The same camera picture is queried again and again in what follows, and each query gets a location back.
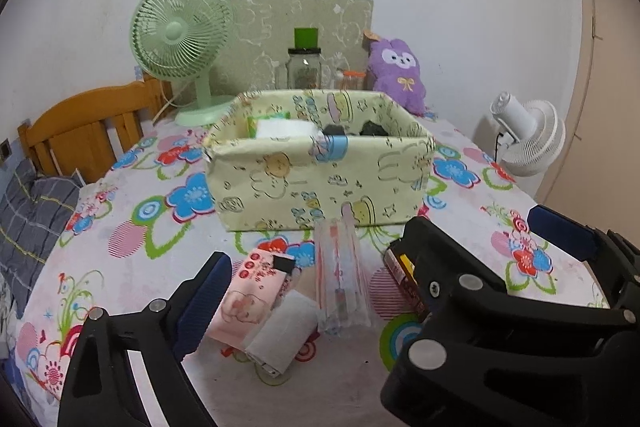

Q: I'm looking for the beige door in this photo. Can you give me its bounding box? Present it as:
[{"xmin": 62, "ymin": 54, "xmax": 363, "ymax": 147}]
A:
[{"xmin": 535, "ymin": 0, "xmax": 640, "ymax": 238}]

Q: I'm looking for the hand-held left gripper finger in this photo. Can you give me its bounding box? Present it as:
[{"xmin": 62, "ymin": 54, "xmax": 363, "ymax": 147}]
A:
[{"xmin": 57, "ymin": 251, "xmax": 233, "ymax": 427}]

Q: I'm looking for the wooden bed headboard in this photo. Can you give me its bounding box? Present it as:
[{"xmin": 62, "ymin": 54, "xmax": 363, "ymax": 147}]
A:
[{"xmin": 17, "ymin": 74, "xmax": 176, "ymax": 185}]

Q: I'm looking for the clear plastic packet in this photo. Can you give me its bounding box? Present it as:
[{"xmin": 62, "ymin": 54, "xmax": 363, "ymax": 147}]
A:
[{"xmin": 312, "ymin": 204, "xmax": 373, "ymax": 335}]

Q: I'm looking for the green cartoon print board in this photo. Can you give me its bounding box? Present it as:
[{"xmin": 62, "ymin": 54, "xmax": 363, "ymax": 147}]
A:
[{"xmin": 227, "ymin": 0, "xmax": 375, "ymax": 95}]

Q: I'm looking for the cotton swab jar orange lid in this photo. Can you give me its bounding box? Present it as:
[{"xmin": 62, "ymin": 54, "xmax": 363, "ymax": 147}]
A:
[{"xmin": 334, "ymin": 69, "xmax": 367, "ymax": 92}]

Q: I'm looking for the white standing fan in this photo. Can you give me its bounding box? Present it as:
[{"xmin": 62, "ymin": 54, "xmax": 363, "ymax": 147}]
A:
[{"xmin": 490, "ymin": 92, "xmax": 567, "ymax": 178}]

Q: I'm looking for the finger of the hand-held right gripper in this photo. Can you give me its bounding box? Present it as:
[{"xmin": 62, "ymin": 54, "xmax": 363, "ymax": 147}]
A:
[
  {"xmin": 380, "ymin": 217, "xmax": 640, "ymax": 427},
  {"xmin": 527, "ymin": 204, "xmax": 640, "ymax": 318}
]

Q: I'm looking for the white packet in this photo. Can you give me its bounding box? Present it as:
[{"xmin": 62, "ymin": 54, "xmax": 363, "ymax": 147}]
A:
[{"xmin": 245, "ymin": 292, "xmax": 321, "ymax": 378}]

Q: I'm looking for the pink wet wipes packet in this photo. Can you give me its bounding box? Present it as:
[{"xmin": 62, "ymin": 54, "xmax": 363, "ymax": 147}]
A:
[{"xmin": 207, "ymin": 249, "xmax": 296, "ymax": 350}]

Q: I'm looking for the floral tablecloth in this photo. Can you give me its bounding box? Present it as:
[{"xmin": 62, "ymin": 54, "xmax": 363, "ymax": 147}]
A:
[{"xmin": 15, "ymin": 107, "xmax": 616, "ymax": 427}]

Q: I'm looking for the glass mug jar green lid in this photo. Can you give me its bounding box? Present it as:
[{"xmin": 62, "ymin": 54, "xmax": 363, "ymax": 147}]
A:
[{"xmin": 275, "ymin": 27, "xmax": 323, "ymax": 92}]

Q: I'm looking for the black plastic bag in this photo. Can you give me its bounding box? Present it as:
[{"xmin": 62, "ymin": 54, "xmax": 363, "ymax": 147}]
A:
[{"xmin": 357, "ymin": 119, "xmax": 388, "ymax": 138}]

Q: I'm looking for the white soft tissue pack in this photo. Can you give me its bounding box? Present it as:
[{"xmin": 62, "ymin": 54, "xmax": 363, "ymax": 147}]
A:
[{"xmin": 255, "ymin": 119, "xmax": 323, "ymax": 140}]

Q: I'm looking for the purple plush toy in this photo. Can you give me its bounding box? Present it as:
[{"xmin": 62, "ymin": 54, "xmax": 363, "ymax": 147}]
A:
[{"xmin": 364, "ymin": 29, "xmax": 428, "ymax": 115}]

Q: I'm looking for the yellow cartoon fabric storage box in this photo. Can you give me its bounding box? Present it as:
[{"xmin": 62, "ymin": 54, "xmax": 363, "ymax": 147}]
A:
[{"xmin": 204, "ymin": 88, "xmax": 436, "ymax": 233}]

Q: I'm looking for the white fan cable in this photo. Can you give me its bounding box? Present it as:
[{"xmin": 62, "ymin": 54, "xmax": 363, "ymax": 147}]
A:
[{"xmin": 150, "ymin": 82, "xmax": 177, "ymax": 124}]

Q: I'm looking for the grey plaid pillow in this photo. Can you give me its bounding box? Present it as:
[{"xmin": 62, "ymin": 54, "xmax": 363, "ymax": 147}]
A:
[{"xmin": 0, "ymin": 157, "xmax": 81, "ymax": 318}]

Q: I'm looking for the green desk fan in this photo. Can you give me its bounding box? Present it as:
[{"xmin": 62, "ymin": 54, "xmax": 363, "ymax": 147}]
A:
[{"xmin": 131, "ymin": 0, "xmax": 236, "ymax": 126}]

